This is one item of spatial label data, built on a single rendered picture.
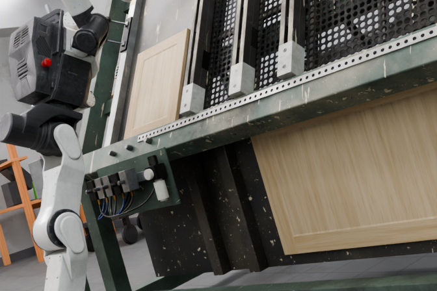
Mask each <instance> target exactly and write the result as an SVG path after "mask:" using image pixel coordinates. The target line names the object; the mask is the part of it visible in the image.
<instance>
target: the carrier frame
mask: <svg viewBox="0 0 437 291"><path fill-rule="evenodd" d="M169 163H170V167H171V170H172V174H173V176H174V180H175V183H176V187H177V190H178V194H179V198H180V201H181V203H180V204H177V205H172V206H168V207H163V208H159V209H153V210H148V211H144V212H139V213H138V214H139V218H140V222H141V225H142V229H143V232H144V236H145V239H146V243H147V246H148V250H149V253H150V257H151V260H152V264H153V268H154V271H155V275H156V277H154V278H152V279H150V280H148V281H146V282H144V283H142V284H139V285H137V286H135V287H133V288H131V286H130V283H129V279H128V276H127V272H126V267H125V265H124V261H123V258H122V254H121V251H120V246H119V244H118V240H117V237H116V233H115V230H114V226H113V221H112V219H110V218H107V217H105V216H104V217H103V218H102V219H101V220H98V218H99V216H100V214H101V212H100V209H99V204H98V200H95V201H92V200H91V198H90V194H85V191H86V190H88V186H87V183H86V182H88V181H90V180H88V179H84V181H83V186H82V194H81V204H82V207H83V211H84V214H85V218H86V222H87V225H88V230H89V232H90V236H91V239H92V243H93V246H94V251H95V253H96V257H97V260H98V264H99V268H100V272H101V276H102V279H103V283H104V285H105V289H106V291H437V273H430V274H419V275H398V276H387V277H366V278H355V279H335V280H324V281H303V282H292V283H272V284H261V285H241V286H220V287H209V288H188V289H177V290H173V289H174V288H175V287H177V286H179V285H182V284H183V283H186V282H187V281H190V280H191V279H194V278H195V277H198V276H199V275H201V274H203V273H208V272H213V273H214V275H224V274H226V273H228V272H230V271H232V270H244V269H249V270H250V273H253V272H261V271H263V270H265V269H266V268H268V267H275V266H288V265H297V264H311V263H319V262H333V261H341V260H355V259H370V258H378V257H392V256H400V255H414V254H422V253H436V252H437V239H436V240H424V241H417V242H405V243H398V244H386V245H379V246H367V247H356V248H348V249H337V250H330V251H318V252H311V253H299V254H292V255H285V253H284V250H283V247H282V243H281V240H280V236H279V234H278V230H277V227H276V223H275V220H274V216H273V213H272V210H271V206H270V203H269V199H268V196H267V192H266V189H265V185H264V183H263V179H262V176H261V172H260V169H259V166H258V162H257V158H256V155H255V152H254V148H253V145H252V141H251V139H250V138H245V139H243V140H239V141H236V142H232V143H230V144H226V145H222V146H220V147H216V148H213V149H209V150H207V151H203V152H200V153H196V154H193V155H189V156H187V157H183V158H179V159H176V160H172V161H170V162H169Z"/></svg>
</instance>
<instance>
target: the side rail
mask: <svg viewBox="0 0 437 291"><path fill-rule="evenodd" d="M125 3H126V2H124V1H122V0H107V4H106V7H105V13H104V16H105V17H106V16H109V17H110V18H111V20H114V21H119V22H123V23H125V20H126V13H125V12H124V7H125ZM109 24H110V29H109V32H108V35H107V39H108V40H112V41H116V42H122V35H123V31H124V25H123V24H119V23H114V22H110V23H109ZM120 46H121V44H116V43H112V42H108V41H107V42H106V43H104V44H103V46H102V48H101V49H100V51H99V71H98V73H97V75H96V76H95V77H94V78H93V79H92V80H91V83H90V90H89V91H92V93H93V95H94V97H95V105H94V106H93V107H90V108H87V109H85V111H84V115H83V121H82V125H81V130H80V134H79V143H80V146H81V151H82V154H83V155H85V154H87V153H90V152H92V151H95V150H97V149H101V147H102V143H103V137H104V133H105V126H106V122H107V115H105V114H104V113H105V107H106V103H107V101H108V100H110V99H111V94H112V90H113V84H114V76H115V73H116V67H117V63H118V56H119V52H120Z"/></svg>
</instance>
